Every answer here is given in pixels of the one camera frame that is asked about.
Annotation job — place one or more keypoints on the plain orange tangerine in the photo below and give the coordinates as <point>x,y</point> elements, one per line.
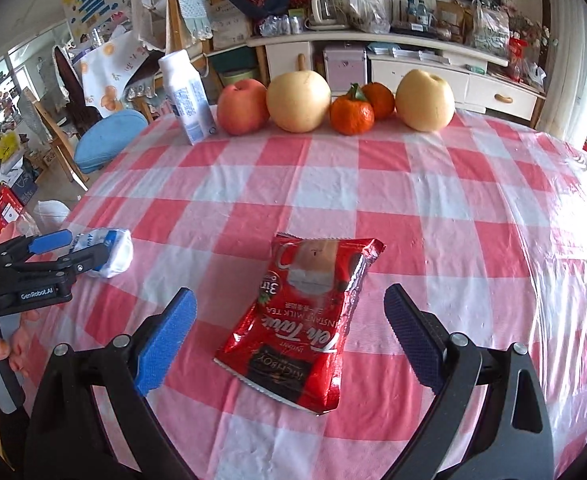
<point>381,102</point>

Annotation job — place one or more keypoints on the white orange print cloth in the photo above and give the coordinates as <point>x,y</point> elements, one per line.
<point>108,75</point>

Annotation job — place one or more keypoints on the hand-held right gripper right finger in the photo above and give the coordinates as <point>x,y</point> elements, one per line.
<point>413,340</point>

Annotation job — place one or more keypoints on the artificial flowers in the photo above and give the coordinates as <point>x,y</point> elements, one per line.
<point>533,25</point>

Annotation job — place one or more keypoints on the large cardboard box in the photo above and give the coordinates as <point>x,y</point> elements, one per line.
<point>231,25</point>

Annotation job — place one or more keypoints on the dark brown chair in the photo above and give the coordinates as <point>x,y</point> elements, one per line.
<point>70,90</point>

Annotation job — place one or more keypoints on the white plastic bag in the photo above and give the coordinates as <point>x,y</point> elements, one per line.
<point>50,212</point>

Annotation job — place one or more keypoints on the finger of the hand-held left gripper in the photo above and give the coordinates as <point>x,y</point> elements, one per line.
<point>50,241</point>
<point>80,262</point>

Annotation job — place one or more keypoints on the clear plastic bag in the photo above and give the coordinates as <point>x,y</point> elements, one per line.
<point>368,10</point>

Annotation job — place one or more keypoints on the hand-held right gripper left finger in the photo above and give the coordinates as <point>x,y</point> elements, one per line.
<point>166,345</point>

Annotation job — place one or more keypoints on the red box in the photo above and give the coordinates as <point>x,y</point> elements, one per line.
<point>5,210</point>

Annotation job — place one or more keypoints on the white glass kettle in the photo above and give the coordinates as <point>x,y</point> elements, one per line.
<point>326,10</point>

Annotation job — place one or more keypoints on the patterned plastic bag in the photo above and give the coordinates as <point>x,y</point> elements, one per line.
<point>491,27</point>

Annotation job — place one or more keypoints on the pack of small bottles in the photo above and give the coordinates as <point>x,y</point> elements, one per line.
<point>281,25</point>

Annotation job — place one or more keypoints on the pale green bucket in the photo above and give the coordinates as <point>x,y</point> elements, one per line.
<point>241,77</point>

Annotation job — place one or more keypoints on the white plastic packet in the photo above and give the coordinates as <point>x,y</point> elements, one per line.
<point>115,252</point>

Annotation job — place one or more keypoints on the white plastic bottle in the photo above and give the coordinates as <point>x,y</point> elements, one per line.
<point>188,100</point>

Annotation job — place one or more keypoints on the plastic water bottle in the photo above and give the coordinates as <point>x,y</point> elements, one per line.
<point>423,12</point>
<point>412,11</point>

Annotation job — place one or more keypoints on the pale lace chair cover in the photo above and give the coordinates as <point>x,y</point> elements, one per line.
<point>193,10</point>

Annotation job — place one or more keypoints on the pink storage box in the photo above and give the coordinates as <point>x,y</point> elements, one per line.
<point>344,67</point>

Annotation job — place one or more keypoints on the yellow bag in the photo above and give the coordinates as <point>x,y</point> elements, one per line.
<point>8,147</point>

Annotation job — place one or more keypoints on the red apple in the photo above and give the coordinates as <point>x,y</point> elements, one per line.
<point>243,107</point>

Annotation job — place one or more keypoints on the red milk tea packet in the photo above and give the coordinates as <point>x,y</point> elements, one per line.
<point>298,330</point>

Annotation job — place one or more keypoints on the white television cabinet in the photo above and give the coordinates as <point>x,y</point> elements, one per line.
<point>423,77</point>

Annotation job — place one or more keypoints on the tangerine with green leaf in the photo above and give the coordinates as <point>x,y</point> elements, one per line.
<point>352,117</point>

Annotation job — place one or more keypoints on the white curtain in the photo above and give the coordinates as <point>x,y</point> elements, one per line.
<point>571,60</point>

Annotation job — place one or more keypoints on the light wooden chair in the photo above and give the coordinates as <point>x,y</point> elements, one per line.
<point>55,135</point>

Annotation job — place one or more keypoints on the red checkered tablecloth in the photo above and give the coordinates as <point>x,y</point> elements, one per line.
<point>473,260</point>

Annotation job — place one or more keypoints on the small cardboard box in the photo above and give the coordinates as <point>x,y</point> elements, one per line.
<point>451,14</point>

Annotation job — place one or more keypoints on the red gift packet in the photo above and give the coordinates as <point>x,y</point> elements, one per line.
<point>518,57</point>

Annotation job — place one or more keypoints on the blue chair cushion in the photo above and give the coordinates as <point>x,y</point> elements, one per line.
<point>110,140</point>

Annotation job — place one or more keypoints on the yellow pear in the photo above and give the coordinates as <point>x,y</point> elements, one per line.
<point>426,102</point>
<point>298,102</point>

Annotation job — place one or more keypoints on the black tray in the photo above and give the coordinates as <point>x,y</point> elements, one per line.
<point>413,29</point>

